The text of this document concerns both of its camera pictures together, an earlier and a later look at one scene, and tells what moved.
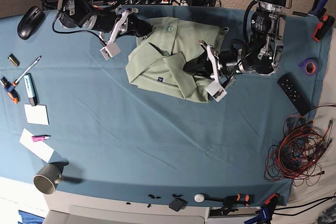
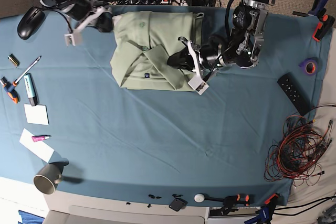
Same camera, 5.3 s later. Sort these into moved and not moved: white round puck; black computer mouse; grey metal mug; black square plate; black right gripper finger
Moved: black right gripper finger
Not moved: grey metal mug; black square plate; white round puck; black computer mouse
